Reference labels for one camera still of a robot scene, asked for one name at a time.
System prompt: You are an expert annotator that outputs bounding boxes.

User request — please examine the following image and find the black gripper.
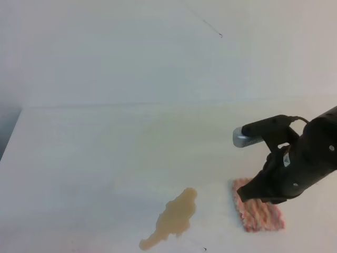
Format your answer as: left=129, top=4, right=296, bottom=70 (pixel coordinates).
left=236, top=125, right=337, bottom=204

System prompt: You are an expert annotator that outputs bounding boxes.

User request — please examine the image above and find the pink striped microfiber rag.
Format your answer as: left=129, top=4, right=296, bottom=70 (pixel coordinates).
left=231, top=178, right=285, bottom=232

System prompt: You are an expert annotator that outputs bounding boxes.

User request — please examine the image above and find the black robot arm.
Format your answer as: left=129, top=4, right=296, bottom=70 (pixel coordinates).
left=233, top=108, right=336, bottom=204

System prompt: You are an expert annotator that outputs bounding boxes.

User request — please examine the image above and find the brown coffee stain puddle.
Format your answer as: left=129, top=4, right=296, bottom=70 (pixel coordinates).
left=139, top=188, right=197, bottom=250

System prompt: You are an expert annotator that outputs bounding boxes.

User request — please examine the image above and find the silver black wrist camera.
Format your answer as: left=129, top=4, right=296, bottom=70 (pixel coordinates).
left=233, top=115, right=300, bottom=152

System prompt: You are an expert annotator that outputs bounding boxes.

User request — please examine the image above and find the thin black camera cable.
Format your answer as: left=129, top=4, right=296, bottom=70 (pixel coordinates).
left=288, top=115, right=310, bottom=124

